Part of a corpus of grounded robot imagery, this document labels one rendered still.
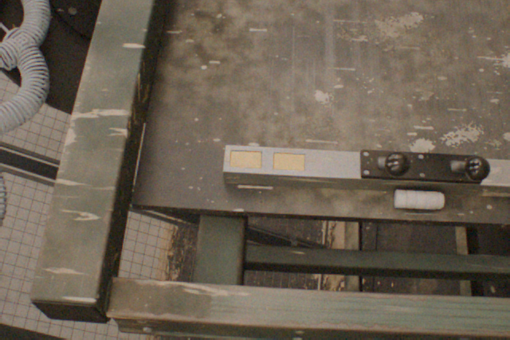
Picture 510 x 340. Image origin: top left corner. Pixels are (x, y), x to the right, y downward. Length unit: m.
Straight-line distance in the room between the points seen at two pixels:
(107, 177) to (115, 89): 0.16
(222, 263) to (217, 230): 0.06
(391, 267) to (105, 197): 0.48
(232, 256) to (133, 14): 0.46
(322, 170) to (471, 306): 0.31
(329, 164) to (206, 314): 0.31
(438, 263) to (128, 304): 0.51
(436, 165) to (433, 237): 2.03
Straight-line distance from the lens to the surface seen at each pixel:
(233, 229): 1.06
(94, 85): 1.07
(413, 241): 3.17
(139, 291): 0.95
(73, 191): 0.98
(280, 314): 0.92
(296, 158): 1.03
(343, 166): 1.03
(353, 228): 2.24
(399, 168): 0.92
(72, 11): 1.77
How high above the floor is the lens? 2.11
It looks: 26 degrees down
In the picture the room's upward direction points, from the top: 69 degrees counter-clockwise
